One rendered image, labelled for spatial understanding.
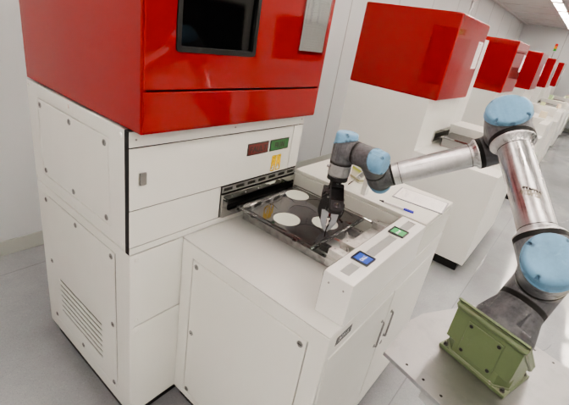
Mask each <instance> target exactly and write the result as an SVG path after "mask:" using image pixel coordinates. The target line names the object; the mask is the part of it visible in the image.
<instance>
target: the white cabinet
mask: <svg viewBox="0 0 569 405"><path fill-rule="evenodd" d="M441 235H442V232H441V233H440V234H438V235H437V236H436V237H435V238H434V239H433V240H432V241H431V242H430V243H429V244H428V245H427V246H426V247H425V248H424V249H423V250H422V251H421V252H420V253H419V254H418V255H417V256H416V257H415V259H414V260H413V261H411V262H410V263H409V264H408V265H407V266H406V267H405V268H404V269H403V270H402V271H401V272H400V273H399V274H398V275H397V276H396V277H395V278H394V279H393V280H392V281H391V282H390V283H389V284H388V285H387V286H386V287H385V288H384V289H383V290H382V291H381V292H380V293H379V294H378V295H377V296H376V297H374V298H373V299H372V300H371V301H370V302H369V303H368V304H367V305H366V306H365V307H364V308H363V309H362V310H361V311H360V312H359V313H358V314H357V315H355V316H354V317H353V318H352V319H351V320H350V321H349V322H348V323H347V324H346V325H345V326H344V327H343V328H342V329H341V330H340V331H339V332H338V333H337V334H335V335H334V336H333V337H332V338H331V339H328V338H327V337H326V336H324V335H322V334H321V333H319V332H318V331H316V330H315V329H313V328H312V327H311V326H310V325H308V324H307V323H305V322H304V321H302V320H301V319H299V318H297V317H296V316H295V315H294V314H292V313H291V312H289V311H288V310H286V309H285V308H283V307H282V306H280V305H279V304H277V303H276V302H275V301H274V300H272V299H271V298H269V297H267V296H266V295H265V294H263V293H262V292H260V291H259V290H258V289H256V288H255V287H254V286H252V285H250V284H249V283H247V282H246V281H245V280H243V279H241V278H240V277H239V276H238V275H236V274H235V273H233V272H232V271H230V270H229V269H227V268H225V267H224V266H223V265H222V264H220V263H219V262H217V261H216V260H215V259H213V258H211V257H210V256H208V255H207V254H206V253H204V252H203V251H202V250H200V249H199V248H197V247H195V246H194V245H193V244H191V243H190V242H188V241H187V240H186V239H185V238H184V241H183V255H182V269H181V282H180V308H179V322H178V335H177V348H176V362H175V376H174V384H175V386H176V387H177V388H178V389H179V390H180V393H181V394H182V395H183V396H184V398H185V399H186V400H187V401H188V402H189V403H190V404H191V405H357V404H358V403H359V402H360V401H361V400H362V398H363V397H364V396H365V394H366V393H367V391H368V390H369V389H370V387H371V386H372V385H373V383H374V382H375V380H376V379H377V378H378V377H379V376H380V374H381V373H382V372H383V370H384V369H385V367H386V366H387V365H388V363H389V360H388V359H387V358H386V357H385V356H384V355H383V354H384V351H385V350H386V349H387V347H388V346H389V345H390V344H391V342H392V341H393V340H394V339H395V338H396V337H397V336H398V335H399V334H400V332H401V331H402V330H403V329H404V327H405V326H406V325H407V324H408V322H409V320H410V317H411V316H412V311H413V309H414V307H415V304H416V302H417V298H418V296H419V293H420V291H421V289H422V286H423V282H424V280H425V278H426V275H427V272H428V269H429V266H430V264H431V262H432V259H433V257H434V254H435V251H436V248H437V246H438V244H439V240H440V237H441Z"/></svg>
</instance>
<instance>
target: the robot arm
mask: <svg viewBox="0 0 569 405"><path fill-rule="evenodd" d="M533 115H534V109H533V104H532V102H531V101H530V100H529V99H527V98H526V97H520V96H519V95H504V96H501V97H497V98H496V99H494V100H492V101H491V102H490V103H489V104H488V105H487V106H486V108H485V111H484V114H483V118H484V122H483V136H481V137H479V138H477V139H473V140H472V141H471V142H470V143H469V144H466V145H462V146H459V147H453V148H450V149H446V150H443V151H439V152H436V153H430V154H426V155H422V156H419V157H415V158H409V159H406V160H402V161H399V162H395V163H392V164H391V163H390V155H389V154H388V153H387V152H385V151H383V150H382V149H380V148H376V147H371V146H369V145H367V144H364V143H361V142H360V141H359V139H358V138H359V135H358V134H357V133H356V132H354V131H351V130H339V131H337V133H336V136H335V139H334V145H333V150H332V153H331V158H330V162H329V163H330V164H327V167H329V169H328V175H327V178H328V179H329V180H330V182H329V185H328V187H326V185H323V192H322V196H321V200H320V202H319V204H318V215H319V219H320V223H321V226H322V228H323V230H324V231H328V230H330V229H331V228H332V227H333V226H334V225H335V224H336V223H337V222H338V220H339V219H340V218H341V216H342V215H343V213H344V207H345V205H344V200H345V199H344V189H345V186H344V185H342V184H341V183H346V182H347V180H348V177H349V176H350V172H351V166H352V165H353V164H354V165H355V166H358V167H360V168H361V169H362V172H363V174H364V176H365V178H366V180H367V184H368V186H369V187H370V189H371V190H372V191H373V192H375V193H378V194H383V193H386V192H387V191H388V190H389V189H390V187H391V186H395V185H399V184H403V183H407V182H411V181H414V180H421V179H425V178H428V177H432V176H436V175H442V174H447V173H450V172H454V171H457V170H462V169H468V168H472V167H477V168H479V169H482V168H487V167H490V166H493V165H496V164H500V168H501V172H502V175H503V179H504V182H505V188H506V191H507V195H508V198H509V202H510V205H511V211H512V215H513V219H514V222H515V226H516V229H517V233H516V234H515V235H514V236H513V237H512V239H511V240H512V244H513V248H514V252H515V255H516V259H517V268H516V271H515V273H514V274H513V275H512V277H511V278H510V279H509V280H508V281H507V282H506V283H505V284H504V285H503V287H502V288H501V289H500V290H499V292H498V293H497V294H495V295H493V296H492V297H490V298H488V299H487V300H485V301H483V302H481V303H479V304H478V305H477V306H476V307H475V308H477V309H478V310H480V311H481V312H483V313H484V314H486V315H487V316H489V317H490V318H491V319H492V320H494V321H495V322H497V323H498V324H500V325H501V326H503V327H504V328H506V329H507V330H508V331H510V332H511V333H512V334H514V335H515V336H517V337H518V338H520V339H521V340H522V341H524V342H526V343H527V344H528V345H529V346H530V347H532V349H534V348H535V346H536V343H537V340H538V337H539V332H540V329H541V326H542V324H543V323H544V322H545V320H546V319H547V318H548V317H549V316H550V315H551V314H552V313H553V311H554V310H555V309H556V307H557V306H558V305H559V304H560V303H561V301H562V300H563V299H564V297H565V296H566V295H567V294H568V292H569V232H568V230H566V229H564V228H562V227H560V226H559V225H558V223H557V220H556V217H555V212H554V209H553V207H552V204H551V201H550V196H549V193H548V191H547V187H546V185H545V182H544V177H543V174H542V171H541V168H540V166H539V161H538V158H537V155H536V152H535V150H534V145H535V144H536V142H537V141H538V135H537V132H536V130H535V127H534V124H533ZM328 209H329V210H328ZM329 213H330V220H329V223H328V225H327V227H326V224H327V217H328V216H329Z"/></svg>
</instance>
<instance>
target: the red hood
mask: <svg viewBox="0 0 569 405"><path fill-rule="evenodd" d="M334 5H335V0H19V11H20V18H21V27H22V35H23V43H24V51H25V66H26V74H27V77H29V78H31V79H32V80H35V81H37V82H39V83H40V84H42V85H44V86H46V87H48V88H50V89H52V90H54V91H56V92H58V93H60V94H62V95H64V96H66V97H68V98H70V99H72V100H74V101H76V102H77V103H79V104H81V105H83V106H85V107H87V108H89V109H91V110H93V111H95V112H97V113H99V114H101V115H103V116H105V117H107V118H109V119H111V120H113V121H114V122H116V123H118V124H120V125H122V126H124V127H126V128H128V129H130V130H132V131H134V132H135V133H137V134H139V135H148V134H156V133H164V132H170V131H178V130H192V129H199V128H207V127H214V126H221V125H235V124H242V123H250V122H257V121H264V120H271V119H285V118H293V117H300V116H308V115H314V110H315V106H316V101H317V96H318V88H319V84H320V80H321V74H322V70H323V62H324V58H325V53H326V48H327V44H328V39H329V32H330V26H331V22H332V18H333V13H334Z"/></svg>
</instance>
